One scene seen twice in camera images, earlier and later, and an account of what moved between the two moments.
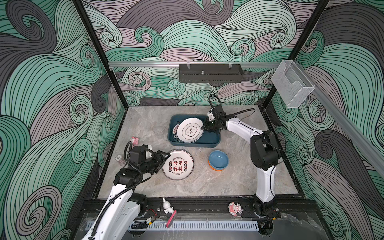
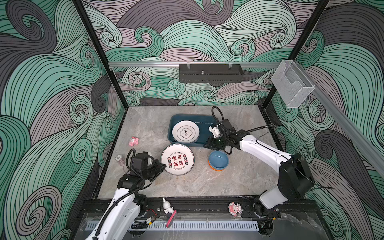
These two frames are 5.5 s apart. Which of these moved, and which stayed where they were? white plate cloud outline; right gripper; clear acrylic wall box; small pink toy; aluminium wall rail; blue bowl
Moved: white plate cloud outline; right gripper
Stayed: small pink toy; clear acrylic wall box; blue bowl; aluminium wall rail
